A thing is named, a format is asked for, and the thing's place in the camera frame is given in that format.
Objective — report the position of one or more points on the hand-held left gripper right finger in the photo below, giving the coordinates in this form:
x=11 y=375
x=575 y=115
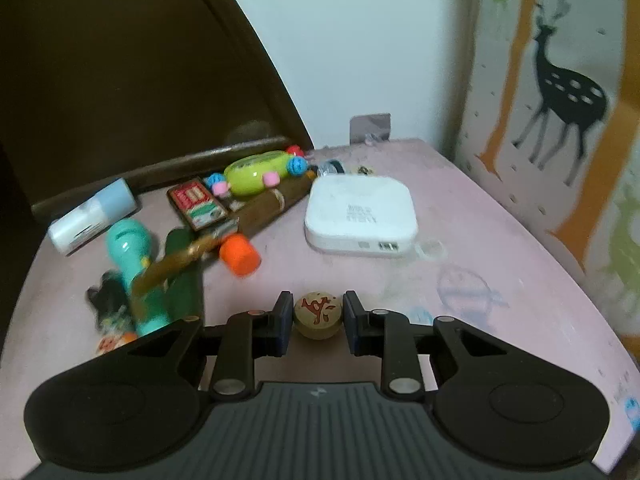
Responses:
x=350 y=322

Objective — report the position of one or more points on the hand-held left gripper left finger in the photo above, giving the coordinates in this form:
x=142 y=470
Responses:
x=284 y=322

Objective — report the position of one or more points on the wooden chess piece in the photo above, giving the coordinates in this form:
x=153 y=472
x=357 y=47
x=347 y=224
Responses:
x=318 y=316

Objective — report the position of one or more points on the orange cap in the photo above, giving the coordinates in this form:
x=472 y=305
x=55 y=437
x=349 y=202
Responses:
x=240 y=255

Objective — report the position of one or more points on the white square router box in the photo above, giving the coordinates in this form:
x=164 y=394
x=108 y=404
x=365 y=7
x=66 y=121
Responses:
x=357 y=212

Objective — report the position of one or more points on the brown wooden stick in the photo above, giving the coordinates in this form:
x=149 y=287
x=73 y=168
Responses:
x=265 y=207

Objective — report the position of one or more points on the red and green small box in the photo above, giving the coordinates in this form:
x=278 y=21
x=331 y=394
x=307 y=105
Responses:
x=197 y=203

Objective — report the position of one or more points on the yellow-green capsule toy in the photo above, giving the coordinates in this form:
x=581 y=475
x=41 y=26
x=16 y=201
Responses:
x=257 y=172

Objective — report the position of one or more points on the teal plastic toy bottle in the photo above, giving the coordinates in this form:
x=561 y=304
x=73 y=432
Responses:
x=127 y=247

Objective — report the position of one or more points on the black and orange small object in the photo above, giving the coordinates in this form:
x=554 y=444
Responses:
x=107 y=310

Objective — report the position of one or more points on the white bottle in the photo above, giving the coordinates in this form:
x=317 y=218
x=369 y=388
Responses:
x=90 y=217

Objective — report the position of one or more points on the dark wooden headboard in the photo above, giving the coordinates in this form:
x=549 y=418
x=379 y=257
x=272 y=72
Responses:
x=125 y=85

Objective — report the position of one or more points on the deer print wardrobe cover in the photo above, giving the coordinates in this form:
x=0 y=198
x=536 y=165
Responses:
x=550 y=35

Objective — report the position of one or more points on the silver wall hook plate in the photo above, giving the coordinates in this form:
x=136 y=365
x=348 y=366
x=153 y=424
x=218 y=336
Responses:
x=370 y=127

